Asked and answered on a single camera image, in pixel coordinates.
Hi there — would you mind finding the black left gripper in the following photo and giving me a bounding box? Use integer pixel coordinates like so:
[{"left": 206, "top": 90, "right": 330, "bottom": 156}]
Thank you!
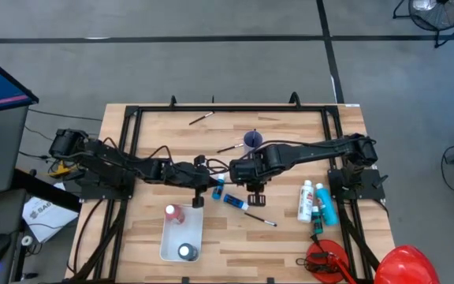
[{"left": 187, "top": 157, "right": 233, "bottom": 191}]

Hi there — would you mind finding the small light blue paint bottle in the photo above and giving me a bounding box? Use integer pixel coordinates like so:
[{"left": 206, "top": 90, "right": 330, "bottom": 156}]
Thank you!
[{"left": 210, "top": 173, "right": 227, "bottom": 201}]

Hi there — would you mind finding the lilac plastic cup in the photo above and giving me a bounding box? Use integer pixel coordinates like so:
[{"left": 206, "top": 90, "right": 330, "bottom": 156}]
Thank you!
[{"left": 243, "top": 129, "right": 264, "bottom": 155}]

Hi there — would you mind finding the small royal blue paint bottle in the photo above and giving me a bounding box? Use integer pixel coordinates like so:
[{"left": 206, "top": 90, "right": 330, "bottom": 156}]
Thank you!
[{"left": 222, "top": 192, "right": 250, "bottom": 211}]

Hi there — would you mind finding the black paintbrush silver ferrule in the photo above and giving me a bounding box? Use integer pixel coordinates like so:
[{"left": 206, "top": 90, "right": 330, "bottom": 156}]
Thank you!
[{"left": 216, "top": 143, "right": 245, "bottom": 155}]

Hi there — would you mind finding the black flat-bristle paintbrush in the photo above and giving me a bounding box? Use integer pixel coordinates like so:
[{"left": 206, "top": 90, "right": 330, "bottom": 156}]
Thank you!
[{"left": 244, "top": 211, "right": 278, "bottom": 228}]

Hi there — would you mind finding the red paint bottle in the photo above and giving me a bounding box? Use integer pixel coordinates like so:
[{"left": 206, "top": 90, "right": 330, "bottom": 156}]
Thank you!
[{"left": 164, "top": 204, "right": 185, "bottom": 225}]

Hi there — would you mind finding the white plastic bin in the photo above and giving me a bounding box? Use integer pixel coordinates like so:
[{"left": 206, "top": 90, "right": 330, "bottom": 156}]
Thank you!
[{"left": 158, "top": 204, "right": 204, "bottom": 263}]

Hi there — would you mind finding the thin black paintbrush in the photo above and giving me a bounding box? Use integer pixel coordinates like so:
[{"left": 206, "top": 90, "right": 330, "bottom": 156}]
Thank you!
[{"left": 188, "top": 111, "right": 215, "bottom": 126}]

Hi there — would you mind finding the large white paint bottle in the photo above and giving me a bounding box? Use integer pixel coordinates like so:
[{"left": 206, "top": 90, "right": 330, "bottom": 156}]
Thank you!
[{"left": 296, "top": 179, "right": 314, "bottom": 224}]

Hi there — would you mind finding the dark grey paint bottle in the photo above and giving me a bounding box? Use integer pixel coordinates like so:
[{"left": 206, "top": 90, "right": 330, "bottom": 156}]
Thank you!
[{"left": 177, "top": 242, "right": 199, "bottom": 262}]

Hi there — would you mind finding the small green paint bottle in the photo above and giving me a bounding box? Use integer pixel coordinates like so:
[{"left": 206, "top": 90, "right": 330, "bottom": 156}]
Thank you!
[{"left": 311, "top": 205, "right": 325, "bottom": 234}]

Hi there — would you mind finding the large turquoise paint bottle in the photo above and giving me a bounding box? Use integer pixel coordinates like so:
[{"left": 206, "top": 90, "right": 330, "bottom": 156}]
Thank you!
[{"left": 314, "top": 182, "right": 339, "bottom": 227}]

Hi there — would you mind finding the black side desk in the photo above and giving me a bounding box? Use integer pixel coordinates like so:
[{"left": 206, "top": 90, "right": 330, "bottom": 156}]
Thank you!
[{"left": 0, "top": 169, "right": 83, "bottom": 284}]

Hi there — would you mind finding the white printed paper bag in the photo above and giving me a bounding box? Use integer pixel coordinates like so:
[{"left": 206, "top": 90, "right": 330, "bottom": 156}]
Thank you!
[{"left": 21, "top": 181, "right": 80, "bottom": 244}]

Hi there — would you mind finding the red hard hat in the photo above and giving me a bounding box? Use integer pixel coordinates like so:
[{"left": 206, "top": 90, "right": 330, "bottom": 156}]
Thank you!
[{"left": 374, "top": 245, "right": 441, "bottom": 284}]

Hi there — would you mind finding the black floor fan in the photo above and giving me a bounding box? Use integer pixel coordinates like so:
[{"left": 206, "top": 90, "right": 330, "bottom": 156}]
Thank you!
[{"left": 392, "top": 0, "right": 454, "bottom": 49}]

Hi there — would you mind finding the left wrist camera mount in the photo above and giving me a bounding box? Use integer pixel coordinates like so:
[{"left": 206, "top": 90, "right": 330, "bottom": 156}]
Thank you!
[{"left": 192, "top": 185, "right": 206, "bottom": 209}]

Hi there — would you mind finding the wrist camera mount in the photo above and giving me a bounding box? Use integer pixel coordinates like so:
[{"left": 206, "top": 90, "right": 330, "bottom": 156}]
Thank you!
[
  {"left": 192, "top": 185, "right": 206, "bottom": 209},
  {"left": 246, "top": 183, "right": 267, "bottom": 207}
]

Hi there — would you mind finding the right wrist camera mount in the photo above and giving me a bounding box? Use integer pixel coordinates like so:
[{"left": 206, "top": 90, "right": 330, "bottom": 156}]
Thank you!
[{"left": 246, "top": 183, "right": 267, "bottom": 207}]

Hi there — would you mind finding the black lamp power cable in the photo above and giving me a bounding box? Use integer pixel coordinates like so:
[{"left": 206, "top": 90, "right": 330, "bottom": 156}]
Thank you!
[{"left": 296, "top": 232, "right": 333, "bottom": 275}]

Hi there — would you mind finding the yellow cable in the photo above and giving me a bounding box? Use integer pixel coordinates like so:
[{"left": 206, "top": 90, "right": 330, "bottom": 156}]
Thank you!
[{"left": 49, "top": 163, "right": 73, "bottom": 178}]

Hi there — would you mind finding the black floor cable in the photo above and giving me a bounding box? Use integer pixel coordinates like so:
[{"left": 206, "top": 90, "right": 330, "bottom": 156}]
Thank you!
[{"left": 28, "top": 108, "right": 104, "bottom": 122}]

